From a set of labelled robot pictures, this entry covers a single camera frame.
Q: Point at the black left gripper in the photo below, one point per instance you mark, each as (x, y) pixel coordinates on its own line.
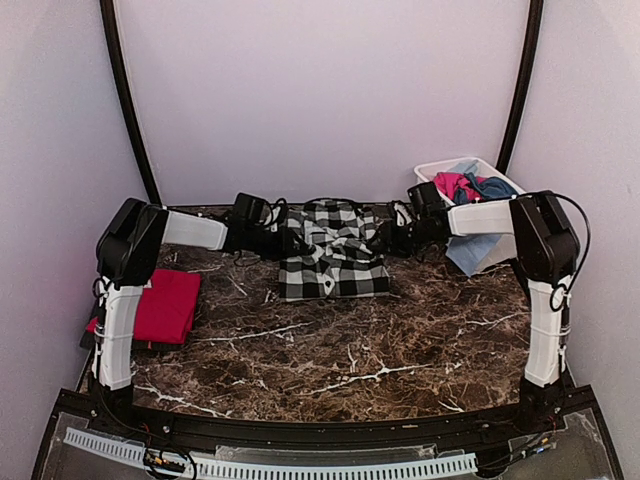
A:
(284, 246)

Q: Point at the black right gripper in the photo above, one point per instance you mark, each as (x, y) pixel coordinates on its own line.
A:
(390, 237)

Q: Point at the black white plaid shirt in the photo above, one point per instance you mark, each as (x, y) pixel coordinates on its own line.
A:
(335, 261)

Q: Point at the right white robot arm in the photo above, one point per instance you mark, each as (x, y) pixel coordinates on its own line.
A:
(547, 250)

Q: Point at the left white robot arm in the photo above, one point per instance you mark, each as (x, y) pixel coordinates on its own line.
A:
(128, 250)

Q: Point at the white plastic laundry bin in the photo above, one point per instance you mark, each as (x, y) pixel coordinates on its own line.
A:
(506, 247)

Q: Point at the light blue cloth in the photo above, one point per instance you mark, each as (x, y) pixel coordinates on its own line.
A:
(473, 254)

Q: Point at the pink garment in bin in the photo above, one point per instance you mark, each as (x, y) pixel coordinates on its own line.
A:
(450, 181)

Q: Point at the blue garment in bin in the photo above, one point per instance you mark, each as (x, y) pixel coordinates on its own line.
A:
(493, 188)

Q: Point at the folded red t-shirt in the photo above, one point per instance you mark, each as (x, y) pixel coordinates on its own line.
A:
(167, 307)

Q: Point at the folded black garment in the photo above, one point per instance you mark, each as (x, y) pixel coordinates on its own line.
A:
(89, 341)

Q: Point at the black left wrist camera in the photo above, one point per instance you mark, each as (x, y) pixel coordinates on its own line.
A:
(248, 209)

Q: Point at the black front rail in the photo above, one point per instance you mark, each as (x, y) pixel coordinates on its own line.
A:
(195, 432)

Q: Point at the white slotted cable duct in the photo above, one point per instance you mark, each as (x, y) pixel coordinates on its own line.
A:
(237, 463)

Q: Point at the right black frame post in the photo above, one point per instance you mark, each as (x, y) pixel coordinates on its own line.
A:
(525, 70)

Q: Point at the black frame post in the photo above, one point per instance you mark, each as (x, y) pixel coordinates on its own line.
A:
(525, 70)
(126, 100)

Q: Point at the left black frame post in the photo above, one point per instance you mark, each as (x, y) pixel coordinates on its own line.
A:
(126, 100)

